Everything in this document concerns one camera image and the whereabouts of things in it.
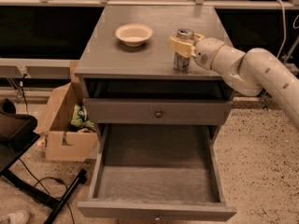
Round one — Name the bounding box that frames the closed grey top drawer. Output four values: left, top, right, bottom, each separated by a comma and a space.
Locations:
83, 98, 232, 125

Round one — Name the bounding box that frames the grey wooden drawer cabinet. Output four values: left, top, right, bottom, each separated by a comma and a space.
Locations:
74, 5, 249, 224

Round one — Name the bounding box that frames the black stand with legs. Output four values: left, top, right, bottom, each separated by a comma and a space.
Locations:
0, 99, 87, 224

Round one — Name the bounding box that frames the open grey middle drawer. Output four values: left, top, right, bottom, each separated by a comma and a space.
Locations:
78, 124, 236, 222

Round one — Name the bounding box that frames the green snack bag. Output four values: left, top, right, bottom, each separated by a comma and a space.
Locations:
70, 105, 95, 133

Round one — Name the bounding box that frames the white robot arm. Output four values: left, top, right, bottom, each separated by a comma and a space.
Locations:
168, 34, 299, 130

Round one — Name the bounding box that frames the silver redbull can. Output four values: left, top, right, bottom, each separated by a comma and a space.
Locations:
173, 28, 194, 71

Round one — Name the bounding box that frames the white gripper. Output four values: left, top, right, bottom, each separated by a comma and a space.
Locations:
168, 33, 225, 70

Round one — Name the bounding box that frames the brown cardboard box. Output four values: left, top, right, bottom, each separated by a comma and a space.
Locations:
33, 60, 99, 162

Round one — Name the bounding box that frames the white shoe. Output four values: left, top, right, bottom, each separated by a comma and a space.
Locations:
0, 210, 30, 224

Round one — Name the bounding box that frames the white cable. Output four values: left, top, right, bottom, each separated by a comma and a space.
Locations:
276, 0, 288, 60

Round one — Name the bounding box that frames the black floor cable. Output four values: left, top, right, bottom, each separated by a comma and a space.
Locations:
18, 158, 76, 224

